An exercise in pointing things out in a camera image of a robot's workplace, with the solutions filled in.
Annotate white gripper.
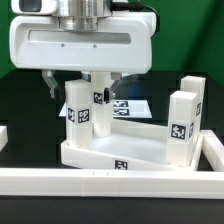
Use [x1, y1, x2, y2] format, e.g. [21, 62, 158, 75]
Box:
[9, 12, 156, 104]

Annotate white desk top tray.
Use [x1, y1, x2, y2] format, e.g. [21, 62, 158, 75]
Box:
[61, 120, 203, 171]

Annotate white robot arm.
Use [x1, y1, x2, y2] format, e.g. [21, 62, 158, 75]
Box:
[9, 0, 160, 98]

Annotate tag sheet on table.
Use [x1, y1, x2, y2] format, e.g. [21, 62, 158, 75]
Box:
[59, 98, 153, 119]

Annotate white left fence piece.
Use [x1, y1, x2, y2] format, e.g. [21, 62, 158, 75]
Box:
[0, 126, 8, 152]

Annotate white front fence bar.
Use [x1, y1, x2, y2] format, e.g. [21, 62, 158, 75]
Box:
[0, 168, 224, 199]

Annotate white fence bar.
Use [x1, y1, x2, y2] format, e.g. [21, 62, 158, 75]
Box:
[201, 130, 224, 172]
[0, 168, 224, 199]

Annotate white right fence bar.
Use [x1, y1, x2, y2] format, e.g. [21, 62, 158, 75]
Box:
[201, 130, 224, 172]

